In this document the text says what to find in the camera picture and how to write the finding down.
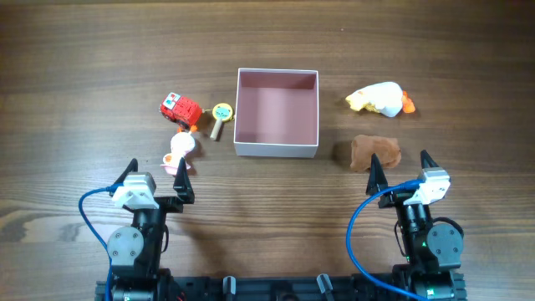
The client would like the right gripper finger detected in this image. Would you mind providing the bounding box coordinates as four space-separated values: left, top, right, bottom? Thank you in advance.
365 153 388 196
420 150 439 169

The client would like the white yellow plush duck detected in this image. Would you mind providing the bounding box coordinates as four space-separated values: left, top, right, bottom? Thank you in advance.
345 81 416 118

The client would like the pink white toy figure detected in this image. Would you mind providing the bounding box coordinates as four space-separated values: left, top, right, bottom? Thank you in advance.
160 125 197 176

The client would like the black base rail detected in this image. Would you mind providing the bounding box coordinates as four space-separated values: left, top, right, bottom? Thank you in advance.
94 273 466 301

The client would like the left blue cable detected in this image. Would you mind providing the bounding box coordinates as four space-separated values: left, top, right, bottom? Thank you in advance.
78 186 125 301

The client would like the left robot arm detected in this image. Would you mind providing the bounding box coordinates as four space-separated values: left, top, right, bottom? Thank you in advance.
104 158 195 300

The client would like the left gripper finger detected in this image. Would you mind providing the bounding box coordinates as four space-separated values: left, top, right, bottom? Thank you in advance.
114 158 138 185
173 157 195 204

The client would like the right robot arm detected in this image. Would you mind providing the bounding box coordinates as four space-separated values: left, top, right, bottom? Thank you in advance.
366 150 467 300

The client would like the yellow wooden rattle drum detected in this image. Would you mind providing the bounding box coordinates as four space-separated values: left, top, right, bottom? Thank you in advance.
210 103 234 141

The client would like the brown plush toy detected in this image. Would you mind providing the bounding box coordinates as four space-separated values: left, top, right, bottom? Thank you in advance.
350 135 401 172

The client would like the white pink-lined cardboard box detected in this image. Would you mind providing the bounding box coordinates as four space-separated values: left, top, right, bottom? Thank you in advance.
233 68 319 158

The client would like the red toy fire truck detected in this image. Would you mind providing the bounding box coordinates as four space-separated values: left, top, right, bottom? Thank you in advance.
159 92 203 130

